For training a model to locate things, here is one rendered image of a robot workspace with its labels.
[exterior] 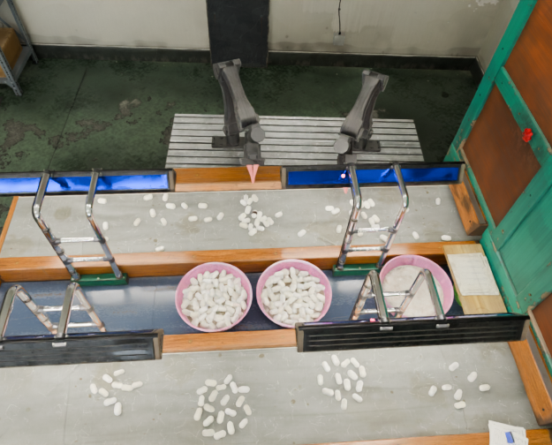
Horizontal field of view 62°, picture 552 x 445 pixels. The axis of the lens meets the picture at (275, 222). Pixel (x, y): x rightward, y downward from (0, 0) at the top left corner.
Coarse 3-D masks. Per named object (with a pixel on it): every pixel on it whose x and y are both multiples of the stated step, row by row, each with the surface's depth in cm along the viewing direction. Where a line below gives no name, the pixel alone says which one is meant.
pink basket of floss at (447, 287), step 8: (400, 256) 172; (408, 256) 172; (416, 256) 172; (392, 264) 172; (400, 264) 174; (416, 264) 174; (424, 264) 173; (432, 264) 171; (384, 272) 170; (432, 272) 172; (440, 272) 170; (440, 280) 170; (448, 280) 167; (448, 288) 167; (448, 296) 165; (448, 304) 163
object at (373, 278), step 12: (372, 276) 127; (420, 276) 132; (432, 276) 127; (372, 288) 125; (432, 288) 125; (360, 300) 141; (384, 300) 122; (408, 300) 143; (432, 300) 123; (360, 312) 149; (372, 312) 150; (384, 312) 120; (396, 312) 150; (444, 324) 120
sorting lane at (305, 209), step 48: (192, 192) 190; (240, 192) 191; (288, 192) 192; (336, 192) 193; (384, 192) 194; (432, 192) 195; (144, 240) 175; (192, 240) 176; (240, 240) 177; (288, 240) 178; (336, 240) 178; (432, 240) 180
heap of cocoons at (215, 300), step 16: (208, 272) 168; (224, 272) 168; (192, 288) 164; (208, 288) 164; (224, 288) 164; (240, 288) 166; (192, 304) 162; (208, 304) 161; (224, 304) 163; (240, 304) 161; (192, 320) 159; (208, 320) 158; (224, 320) 158
